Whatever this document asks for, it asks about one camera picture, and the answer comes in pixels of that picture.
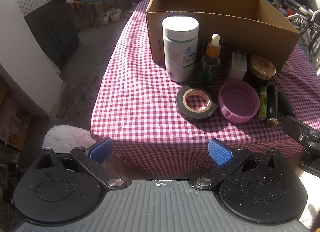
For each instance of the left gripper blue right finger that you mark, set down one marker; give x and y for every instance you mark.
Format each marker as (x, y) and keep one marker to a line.
(220, 152)

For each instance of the black gold lipstick tube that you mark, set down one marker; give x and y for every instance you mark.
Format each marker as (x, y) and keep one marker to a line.
(272, 106)

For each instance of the black electrical tape roll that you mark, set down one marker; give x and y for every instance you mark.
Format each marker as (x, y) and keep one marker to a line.
(196, 103)

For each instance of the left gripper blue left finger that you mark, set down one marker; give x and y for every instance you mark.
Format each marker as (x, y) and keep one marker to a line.
(100, 151)

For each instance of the white wall charger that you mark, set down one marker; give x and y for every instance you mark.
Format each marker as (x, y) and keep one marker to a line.
(238, 66)

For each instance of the cardboard box on floor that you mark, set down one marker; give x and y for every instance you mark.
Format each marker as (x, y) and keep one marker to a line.
(15, 119)

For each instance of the green dropper bottle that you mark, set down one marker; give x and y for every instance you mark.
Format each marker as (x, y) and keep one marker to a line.
(210, 61)

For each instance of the white sneakers pair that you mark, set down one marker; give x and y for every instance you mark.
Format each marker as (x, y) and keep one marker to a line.
(112, 15)

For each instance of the brown cardboard box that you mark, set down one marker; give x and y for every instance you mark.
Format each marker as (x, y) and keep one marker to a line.
(251, 26)

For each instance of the wheelchair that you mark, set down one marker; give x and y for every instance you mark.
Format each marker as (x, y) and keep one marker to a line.
(305, 18)

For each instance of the black oval object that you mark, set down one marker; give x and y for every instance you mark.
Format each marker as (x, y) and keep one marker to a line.
(285, 105)

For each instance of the purple checkered tablecloth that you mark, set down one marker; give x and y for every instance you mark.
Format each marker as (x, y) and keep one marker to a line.
(136, 108)

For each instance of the purple plastic lid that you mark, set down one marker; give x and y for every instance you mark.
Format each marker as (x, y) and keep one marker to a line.
(238, 101)

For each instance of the polka dot covered cabinet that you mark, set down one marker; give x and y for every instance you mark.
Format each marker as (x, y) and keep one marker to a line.
(52, 26)

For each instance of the white fluffy cushion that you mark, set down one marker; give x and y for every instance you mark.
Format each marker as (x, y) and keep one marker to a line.
(63, 138)

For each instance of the white supplement bottle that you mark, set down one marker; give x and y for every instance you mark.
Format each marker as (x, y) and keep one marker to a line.
(180, 39)

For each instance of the gold lidded dark jar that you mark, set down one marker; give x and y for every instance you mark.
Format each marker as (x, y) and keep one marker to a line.
(259, 72)

